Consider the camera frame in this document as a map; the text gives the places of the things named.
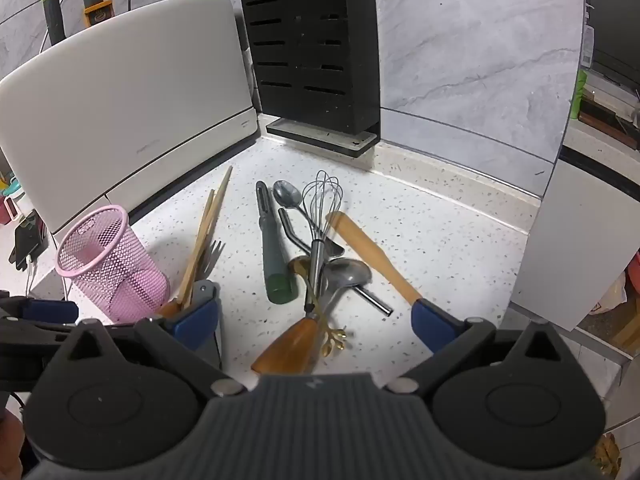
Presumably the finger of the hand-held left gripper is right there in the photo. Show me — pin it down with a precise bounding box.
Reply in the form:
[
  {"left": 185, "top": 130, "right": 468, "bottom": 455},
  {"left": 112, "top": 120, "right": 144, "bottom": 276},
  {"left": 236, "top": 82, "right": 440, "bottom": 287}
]
[
  {"left": 0, "top": 323, "right": 76, "bottom": 367},
  {"left": 0, "top": 296, "right": 79, "bottom": 326}
]

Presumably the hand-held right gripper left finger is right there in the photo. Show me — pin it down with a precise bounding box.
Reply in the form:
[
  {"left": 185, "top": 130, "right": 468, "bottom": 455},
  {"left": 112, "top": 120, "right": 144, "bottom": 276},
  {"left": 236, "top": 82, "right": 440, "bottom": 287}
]
[{"left": 67, "top": 296, "right": 246, "bottom": 397}]

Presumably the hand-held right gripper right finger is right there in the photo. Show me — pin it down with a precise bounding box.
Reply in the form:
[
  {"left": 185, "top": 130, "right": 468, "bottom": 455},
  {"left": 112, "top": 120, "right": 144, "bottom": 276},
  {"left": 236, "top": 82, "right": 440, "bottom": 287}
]
[{"left": 386, "top": 298, "right": 571, "bottom": 394}]

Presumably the dark metal fork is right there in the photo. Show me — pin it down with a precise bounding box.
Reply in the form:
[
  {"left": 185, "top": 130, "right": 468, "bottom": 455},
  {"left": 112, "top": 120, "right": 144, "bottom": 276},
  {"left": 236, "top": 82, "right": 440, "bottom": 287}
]
[{"left": 192, "top": 240, "right": 226, "bottom": 306}]

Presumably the pink mesh cup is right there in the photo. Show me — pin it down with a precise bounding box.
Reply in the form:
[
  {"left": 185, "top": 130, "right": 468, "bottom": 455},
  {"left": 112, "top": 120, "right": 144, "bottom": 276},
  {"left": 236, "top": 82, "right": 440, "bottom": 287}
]
[{"left": 55, "top": 205, "right": 172, "bottom": 323}]

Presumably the grey peeler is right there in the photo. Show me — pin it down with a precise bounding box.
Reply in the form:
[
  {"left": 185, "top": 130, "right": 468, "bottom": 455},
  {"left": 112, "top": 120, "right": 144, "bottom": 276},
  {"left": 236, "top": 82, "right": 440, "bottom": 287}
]
[{"left": 256, "top": 180, "right": 298, "bottom": 304}]

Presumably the wooden spatula handle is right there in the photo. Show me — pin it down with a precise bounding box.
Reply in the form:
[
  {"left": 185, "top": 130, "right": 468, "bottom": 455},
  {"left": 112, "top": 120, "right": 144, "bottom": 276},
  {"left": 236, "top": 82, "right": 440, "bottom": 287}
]
[{"left": 325, "top": 211, "right": 423, "bottom": 307}]

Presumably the gold leaf spoon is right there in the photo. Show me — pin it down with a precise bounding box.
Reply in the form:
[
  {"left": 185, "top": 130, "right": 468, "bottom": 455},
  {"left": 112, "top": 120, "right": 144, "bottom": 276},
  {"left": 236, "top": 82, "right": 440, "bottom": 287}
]
[{"left": 289, "top": 255, "right": 349, "bottom": 357}]

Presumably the steel wire whisk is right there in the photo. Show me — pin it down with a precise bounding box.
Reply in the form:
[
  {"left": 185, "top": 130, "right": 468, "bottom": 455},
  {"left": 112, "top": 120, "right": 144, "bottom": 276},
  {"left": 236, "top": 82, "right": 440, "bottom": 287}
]
[{"left": 301, "top": 170, "right": 346, "bottom": 321}]

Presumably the bent metal straw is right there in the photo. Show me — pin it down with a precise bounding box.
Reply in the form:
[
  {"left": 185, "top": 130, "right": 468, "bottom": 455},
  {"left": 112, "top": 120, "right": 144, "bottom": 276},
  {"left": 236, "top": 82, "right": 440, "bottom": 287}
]
[{"left": 277, "top": 207, "right": 393, "bottom": 317}]

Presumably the small steel spoon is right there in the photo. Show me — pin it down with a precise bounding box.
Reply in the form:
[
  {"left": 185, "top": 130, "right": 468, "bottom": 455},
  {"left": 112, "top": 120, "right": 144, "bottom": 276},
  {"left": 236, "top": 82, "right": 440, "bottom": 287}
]
[{"left": 272, "top": 180, "right": 347, "bottom": 257}]

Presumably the person's left forearm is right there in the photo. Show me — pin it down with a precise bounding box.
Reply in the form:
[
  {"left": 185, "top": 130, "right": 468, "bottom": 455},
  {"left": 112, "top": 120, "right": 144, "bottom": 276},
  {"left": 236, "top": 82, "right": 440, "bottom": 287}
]
[{"left": 0, "top": 412, "right": 23, "bottom": 480}]

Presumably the white cabinet panel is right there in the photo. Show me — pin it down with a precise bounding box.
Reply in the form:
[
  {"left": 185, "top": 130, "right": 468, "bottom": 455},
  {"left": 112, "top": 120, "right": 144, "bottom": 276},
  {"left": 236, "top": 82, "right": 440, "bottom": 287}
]
[{"left": 510, "top": 145, "right": 640, "bottom": 333}]

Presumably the white countertop appliance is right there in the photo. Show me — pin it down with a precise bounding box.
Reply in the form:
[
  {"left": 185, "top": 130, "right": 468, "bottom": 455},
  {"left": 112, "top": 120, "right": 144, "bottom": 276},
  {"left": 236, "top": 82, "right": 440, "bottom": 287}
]
[{"left": 0, "top": 0, "right": 258, "bottom": 235}]

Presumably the black slotted knife block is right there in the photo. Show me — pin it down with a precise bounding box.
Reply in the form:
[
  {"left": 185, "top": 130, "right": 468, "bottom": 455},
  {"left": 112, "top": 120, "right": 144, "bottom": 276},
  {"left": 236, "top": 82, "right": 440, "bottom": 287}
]
[{"left": 235, "top": 0, "right": 383, "bottom": 157}]

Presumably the light green handled utensil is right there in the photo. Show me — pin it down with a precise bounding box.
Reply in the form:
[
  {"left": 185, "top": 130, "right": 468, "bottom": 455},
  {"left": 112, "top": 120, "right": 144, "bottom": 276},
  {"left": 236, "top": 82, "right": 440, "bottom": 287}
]
[{"left": 41, "top": 0, "right": 67, "bottom": 46}]

